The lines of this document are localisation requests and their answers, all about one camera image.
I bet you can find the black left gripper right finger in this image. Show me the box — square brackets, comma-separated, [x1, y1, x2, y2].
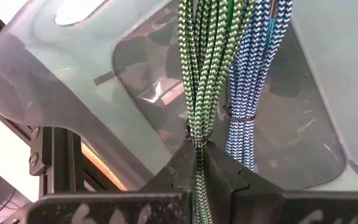
[203, 140, 358, 224]

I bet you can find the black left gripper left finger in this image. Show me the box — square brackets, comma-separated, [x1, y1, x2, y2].
[25, 139, 196, 224]

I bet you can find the green braided USB-C cable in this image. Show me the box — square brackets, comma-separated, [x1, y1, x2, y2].
[178, 0, 256, 224]

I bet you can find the translucent grey plastic bin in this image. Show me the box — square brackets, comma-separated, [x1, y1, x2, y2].
[0, 0, 358, 192]

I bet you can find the blue braided USB-C cable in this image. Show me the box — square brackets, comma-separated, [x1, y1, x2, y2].
[224, 0, 293, 171]

